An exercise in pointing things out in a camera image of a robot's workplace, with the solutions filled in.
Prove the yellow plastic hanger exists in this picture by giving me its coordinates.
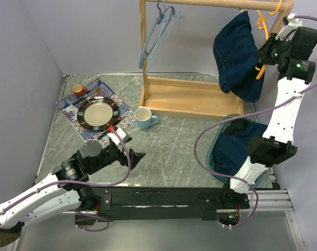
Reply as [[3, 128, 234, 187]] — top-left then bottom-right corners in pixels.
[[255, 0, 283, 80]]

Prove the dark denim skirt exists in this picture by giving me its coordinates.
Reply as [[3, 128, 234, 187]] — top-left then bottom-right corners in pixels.
[[213, 11, 264, 102]]

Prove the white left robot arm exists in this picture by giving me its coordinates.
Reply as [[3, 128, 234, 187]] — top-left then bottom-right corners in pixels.
[[0, 141, 145, 248]]

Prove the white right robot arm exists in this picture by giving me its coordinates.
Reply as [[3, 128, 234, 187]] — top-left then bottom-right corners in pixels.
[[220, 26, 317, 209]]

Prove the teal plastic hanger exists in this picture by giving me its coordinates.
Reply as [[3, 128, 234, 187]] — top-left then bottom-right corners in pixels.
[[138, 0, 176, 70]]

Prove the striped rim dinner plate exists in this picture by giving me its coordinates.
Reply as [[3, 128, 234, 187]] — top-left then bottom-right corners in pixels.
[[77, 97, 119, 131]]

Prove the light blue mug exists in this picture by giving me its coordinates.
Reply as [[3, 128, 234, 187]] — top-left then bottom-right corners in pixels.
[[135, 107, 158, 130]]

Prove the orange small cup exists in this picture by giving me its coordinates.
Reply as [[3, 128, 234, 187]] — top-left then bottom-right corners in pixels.
[[72, 84, 88, 97]]

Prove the black garment in basket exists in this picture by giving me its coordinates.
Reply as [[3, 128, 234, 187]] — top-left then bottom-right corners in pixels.
[[224, 119, 249, 134]]

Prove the wooden clothes rack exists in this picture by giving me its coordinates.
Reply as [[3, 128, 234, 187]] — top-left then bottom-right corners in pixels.
[[139, 1, 295, 120]]

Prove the teal plastic basket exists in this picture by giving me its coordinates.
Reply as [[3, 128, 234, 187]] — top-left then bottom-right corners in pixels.
[[205, 114, 265, 186]]

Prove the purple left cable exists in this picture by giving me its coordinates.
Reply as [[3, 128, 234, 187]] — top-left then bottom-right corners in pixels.
[[0, 130, 133, 233]]

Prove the purple cable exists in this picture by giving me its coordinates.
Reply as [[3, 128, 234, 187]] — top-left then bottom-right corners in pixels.
[[193, 15, 317, 227], [0, 130, 133, 233]]

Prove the dark handled knife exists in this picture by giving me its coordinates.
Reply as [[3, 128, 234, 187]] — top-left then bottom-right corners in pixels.
[[96, 116, 127, 140]]

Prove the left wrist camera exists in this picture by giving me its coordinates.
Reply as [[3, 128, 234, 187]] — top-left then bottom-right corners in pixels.
[[108, 125, 131, 145]]

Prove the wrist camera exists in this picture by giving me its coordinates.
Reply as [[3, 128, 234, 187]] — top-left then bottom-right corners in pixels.
[[108, 125, 131, 145], [275, 14, 302, 41]]

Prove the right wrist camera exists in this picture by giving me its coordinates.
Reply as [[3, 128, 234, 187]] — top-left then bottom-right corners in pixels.
[[275, 14, 302, 41]]

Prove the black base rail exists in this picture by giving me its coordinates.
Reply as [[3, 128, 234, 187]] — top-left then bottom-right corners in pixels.
[[79, 186, 250, 222]]

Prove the green handled fork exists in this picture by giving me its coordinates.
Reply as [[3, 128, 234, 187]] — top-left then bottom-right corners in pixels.
[[72, 87, 100, 106]]

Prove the light blue wire hanger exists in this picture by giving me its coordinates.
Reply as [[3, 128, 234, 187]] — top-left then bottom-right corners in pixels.
[[144, 0, 181, 76]]

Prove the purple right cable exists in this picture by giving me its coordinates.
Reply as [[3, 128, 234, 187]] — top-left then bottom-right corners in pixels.
[[193, 15, 317, 227]]

